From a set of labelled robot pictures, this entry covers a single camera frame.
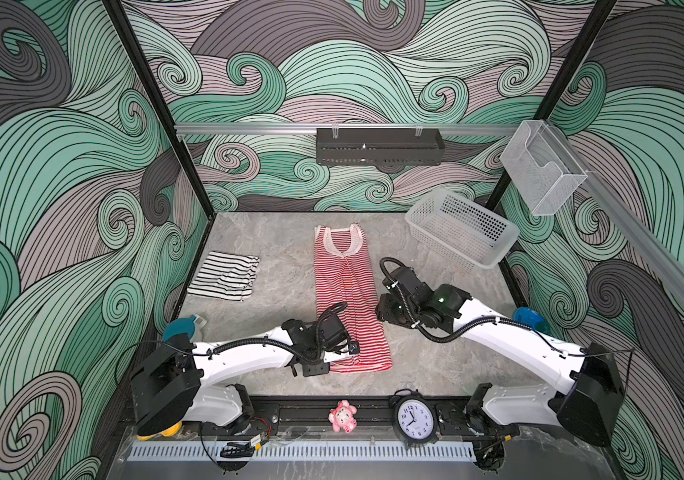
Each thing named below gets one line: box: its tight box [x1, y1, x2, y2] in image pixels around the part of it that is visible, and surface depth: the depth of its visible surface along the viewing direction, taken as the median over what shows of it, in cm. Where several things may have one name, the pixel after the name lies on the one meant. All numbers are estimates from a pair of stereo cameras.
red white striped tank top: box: [313, 223, 393, 373], surface depth 98 cm
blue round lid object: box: [512, 306, 552, 334], surface depth 83 cm
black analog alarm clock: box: [389, 388, 439, 448], surface depth 73 cm
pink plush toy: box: [328, 400, 357, 433], surface depth 73 cm
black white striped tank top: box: [187, 251, 260, 302], surface depth 100 cm
